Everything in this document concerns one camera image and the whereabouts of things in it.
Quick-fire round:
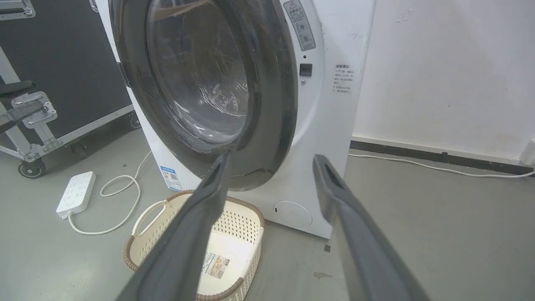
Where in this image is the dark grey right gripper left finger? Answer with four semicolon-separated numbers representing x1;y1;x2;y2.
116;151;232;301

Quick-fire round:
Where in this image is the black flight case with aluminium edges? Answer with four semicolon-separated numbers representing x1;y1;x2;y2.
0;0;142;179

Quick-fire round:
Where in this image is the white front-load washing machine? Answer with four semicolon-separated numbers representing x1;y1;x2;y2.
95;0;377;240

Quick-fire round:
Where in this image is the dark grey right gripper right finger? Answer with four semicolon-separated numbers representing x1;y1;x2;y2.
313;154;431;301

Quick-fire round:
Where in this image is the white cable along wall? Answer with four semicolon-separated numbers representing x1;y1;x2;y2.
350;140;535;177
348;153;535;179

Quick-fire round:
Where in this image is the cream plastic laundry basket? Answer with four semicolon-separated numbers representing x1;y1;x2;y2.
123;190;265;301

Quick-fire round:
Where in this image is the white power strip with cord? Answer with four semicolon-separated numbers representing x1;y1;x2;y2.
67;150;153;235

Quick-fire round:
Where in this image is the round glass washing machine door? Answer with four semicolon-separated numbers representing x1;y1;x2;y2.
108;0;298;192

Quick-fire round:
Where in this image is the black caster wheel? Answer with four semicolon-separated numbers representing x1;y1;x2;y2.
18;160;46;179

